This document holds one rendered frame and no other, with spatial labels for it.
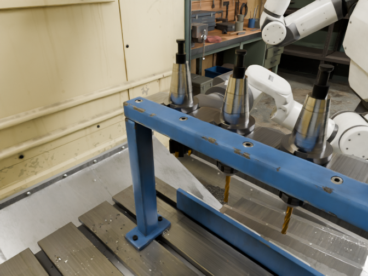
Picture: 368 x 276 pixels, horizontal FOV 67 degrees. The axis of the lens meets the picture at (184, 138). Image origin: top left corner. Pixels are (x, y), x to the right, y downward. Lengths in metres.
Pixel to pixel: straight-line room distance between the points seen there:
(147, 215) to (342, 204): 0.41
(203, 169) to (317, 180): 0.96
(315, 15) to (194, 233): 0.77
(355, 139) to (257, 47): 3.17
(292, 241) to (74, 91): 0.78
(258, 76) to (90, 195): 0.62
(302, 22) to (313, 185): 0.79
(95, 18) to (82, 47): 0.09
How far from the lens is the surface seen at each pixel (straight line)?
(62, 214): 0.92
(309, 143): 0.37
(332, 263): 0.90
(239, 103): 0.40
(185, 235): 0.67
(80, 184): 0.97
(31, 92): 0.85
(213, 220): 0.66
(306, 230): 0.99
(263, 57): 3.77
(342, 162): 0.39
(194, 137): 0.39
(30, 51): 0.83
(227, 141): 0.37
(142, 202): 0.59
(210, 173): 1.23
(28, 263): 0.71
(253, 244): 0.62
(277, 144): 0.40
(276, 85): 0.65
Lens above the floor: 1.41
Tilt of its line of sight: 30 degrees down
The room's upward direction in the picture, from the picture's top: straight up
